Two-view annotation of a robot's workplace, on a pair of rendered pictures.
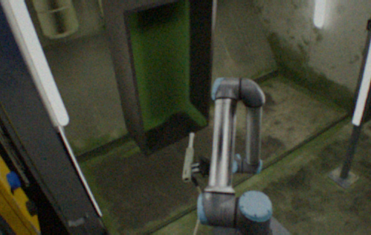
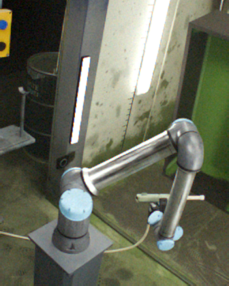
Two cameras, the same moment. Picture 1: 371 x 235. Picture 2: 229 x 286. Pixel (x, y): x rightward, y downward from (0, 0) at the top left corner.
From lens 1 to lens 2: 141 cm
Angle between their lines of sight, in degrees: 51
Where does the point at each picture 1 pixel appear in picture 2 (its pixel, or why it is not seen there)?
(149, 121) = (206, 165)
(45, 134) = (75, 51)
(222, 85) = (179, 123)
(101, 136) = not seen: hidden behind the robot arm
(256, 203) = (75, 200)
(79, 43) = not seen: outside the picture
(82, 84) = not seen: hidden behind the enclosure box
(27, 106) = (76, 26)
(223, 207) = (70, 182)
